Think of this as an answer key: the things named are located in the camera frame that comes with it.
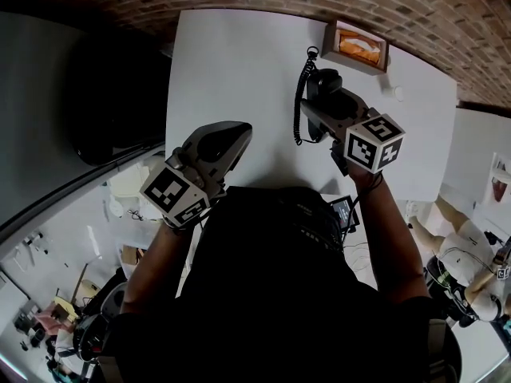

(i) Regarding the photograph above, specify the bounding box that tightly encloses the pink cloth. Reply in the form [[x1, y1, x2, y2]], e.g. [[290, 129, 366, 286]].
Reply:
[[34, 305, 65, 337]]

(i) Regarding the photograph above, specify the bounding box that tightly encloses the person's black shirt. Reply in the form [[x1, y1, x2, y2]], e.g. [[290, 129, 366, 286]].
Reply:
[[104, 185, 464, 383]]

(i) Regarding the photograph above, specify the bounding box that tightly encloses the black telephone cord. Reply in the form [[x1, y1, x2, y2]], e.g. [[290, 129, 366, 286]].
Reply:
[[293, 45, 320, 147]]

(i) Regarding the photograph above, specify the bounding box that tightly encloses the person's left forearm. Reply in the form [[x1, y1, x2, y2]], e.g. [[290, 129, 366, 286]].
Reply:
[[118, 212, 203, 317]]

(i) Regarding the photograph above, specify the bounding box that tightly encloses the black device with screen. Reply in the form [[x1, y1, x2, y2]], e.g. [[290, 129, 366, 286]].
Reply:
[[328, 195, 362, 235]]

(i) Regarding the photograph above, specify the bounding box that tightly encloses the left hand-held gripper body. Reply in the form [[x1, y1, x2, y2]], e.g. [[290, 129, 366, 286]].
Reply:
[[138, 120, 253, 229]]

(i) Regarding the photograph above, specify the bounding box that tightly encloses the brown cardboard box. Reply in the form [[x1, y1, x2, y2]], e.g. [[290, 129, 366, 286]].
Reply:
[[121, 244, 145, 273]]

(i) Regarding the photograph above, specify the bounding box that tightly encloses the wooden tissue box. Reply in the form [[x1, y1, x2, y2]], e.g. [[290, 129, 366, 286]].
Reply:
[[320, 18, 391, 75]]

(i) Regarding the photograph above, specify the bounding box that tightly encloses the black telephone handset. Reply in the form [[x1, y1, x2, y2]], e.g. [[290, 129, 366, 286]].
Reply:
[[303, 68, 362, 143]]

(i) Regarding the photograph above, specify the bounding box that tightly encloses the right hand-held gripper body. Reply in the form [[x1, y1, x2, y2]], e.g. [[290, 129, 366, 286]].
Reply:
[[301, 88, 406, 177]]

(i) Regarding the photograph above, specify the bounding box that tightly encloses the person's right forearm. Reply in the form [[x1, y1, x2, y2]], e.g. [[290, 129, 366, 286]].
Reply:
[[349, 169, 431, 307]]

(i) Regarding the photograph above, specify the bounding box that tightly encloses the white table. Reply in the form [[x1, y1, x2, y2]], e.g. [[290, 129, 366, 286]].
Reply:
[[164, 9, 459, 203]]

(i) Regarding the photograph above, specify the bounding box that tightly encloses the orange tissue packet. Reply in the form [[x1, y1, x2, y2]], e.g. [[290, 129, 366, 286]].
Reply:
[[337, 30, 383, 66]]

